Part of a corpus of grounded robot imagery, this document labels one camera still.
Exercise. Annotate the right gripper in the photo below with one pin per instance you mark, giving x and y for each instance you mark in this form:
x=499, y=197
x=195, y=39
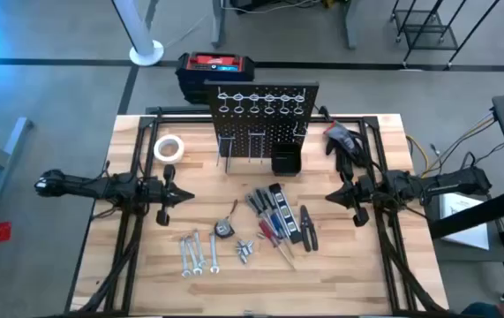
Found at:
x=366, y=192

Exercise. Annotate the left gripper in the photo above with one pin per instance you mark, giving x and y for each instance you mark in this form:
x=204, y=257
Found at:
x=163, y=194

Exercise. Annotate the black grey tape measure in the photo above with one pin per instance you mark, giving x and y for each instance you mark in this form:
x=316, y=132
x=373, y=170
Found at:
x=224, y=229

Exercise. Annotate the black torpedo level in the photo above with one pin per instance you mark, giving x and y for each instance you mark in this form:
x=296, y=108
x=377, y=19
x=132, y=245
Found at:
x=288, y=216

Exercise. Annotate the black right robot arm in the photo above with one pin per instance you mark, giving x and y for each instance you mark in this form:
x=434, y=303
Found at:
x=454, y=182

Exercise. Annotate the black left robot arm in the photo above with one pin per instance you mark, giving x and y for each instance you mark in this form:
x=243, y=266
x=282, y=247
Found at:
x=79, y=184

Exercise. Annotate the small metal peg hook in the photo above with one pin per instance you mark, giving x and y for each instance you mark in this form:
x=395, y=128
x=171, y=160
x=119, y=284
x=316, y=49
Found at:
x=296, y=131

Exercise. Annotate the white tape roll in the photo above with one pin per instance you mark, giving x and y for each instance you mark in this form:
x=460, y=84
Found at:
x=159, y=152

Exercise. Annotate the black plastic pegboard bin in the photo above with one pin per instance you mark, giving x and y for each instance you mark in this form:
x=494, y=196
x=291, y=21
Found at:
x=286, y=161

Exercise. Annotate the black perforated pegboard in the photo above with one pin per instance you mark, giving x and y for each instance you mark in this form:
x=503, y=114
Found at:
x=238, y=123

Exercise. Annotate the white booklet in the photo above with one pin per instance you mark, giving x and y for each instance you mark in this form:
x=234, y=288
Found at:
x=454, y=204

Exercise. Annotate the grey cart base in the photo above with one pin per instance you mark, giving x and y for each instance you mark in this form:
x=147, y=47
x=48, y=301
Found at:
x=463, y=258

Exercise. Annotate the red black toolbox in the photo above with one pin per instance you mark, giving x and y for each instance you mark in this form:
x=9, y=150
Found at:
x=216, y=62

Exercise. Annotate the grey desk leg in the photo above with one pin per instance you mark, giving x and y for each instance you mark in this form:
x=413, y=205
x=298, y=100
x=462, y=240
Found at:
x=351, y=26
x=219, y=26

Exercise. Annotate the white tower fan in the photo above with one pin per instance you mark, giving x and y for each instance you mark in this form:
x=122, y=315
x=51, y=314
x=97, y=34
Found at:
x=134, y=22

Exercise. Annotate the black aluminium table frame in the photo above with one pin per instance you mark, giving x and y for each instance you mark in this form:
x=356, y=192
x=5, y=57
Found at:
x=176, y=118

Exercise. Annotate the grey blue bench frame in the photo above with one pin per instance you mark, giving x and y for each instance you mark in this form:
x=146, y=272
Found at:
x=13, y=150

